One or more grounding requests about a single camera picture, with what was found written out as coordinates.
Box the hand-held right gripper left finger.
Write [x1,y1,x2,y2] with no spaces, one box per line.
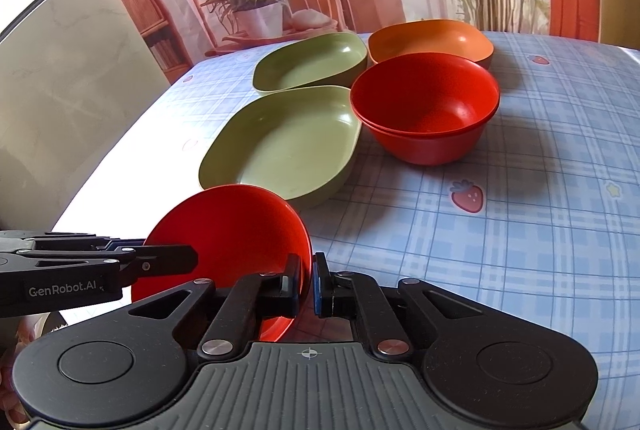
[127,254,306,359]

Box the blue checked tablecloth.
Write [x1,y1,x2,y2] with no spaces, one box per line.
[52,30,640,430]

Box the white marble panel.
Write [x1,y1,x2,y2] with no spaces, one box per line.
[0,0,175,233]

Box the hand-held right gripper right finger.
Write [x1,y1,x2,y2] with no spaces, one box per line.
[311,252,452,357]

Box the red bowl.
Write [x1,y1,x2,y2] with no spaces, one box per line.
[129,184,312,344]
[353,104,500,167]
[350,54,501,145]

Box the orange plate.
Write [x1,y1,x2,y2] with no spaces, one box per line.
[367,20,496,71]

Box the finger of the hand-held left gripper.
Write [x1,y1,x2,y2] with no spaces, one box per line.
[15,244,199,283]
[0,231,147,253]

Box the green plate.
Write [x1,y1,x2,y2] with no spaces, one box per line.
[198,84,363,209]
[252,32,370,96]

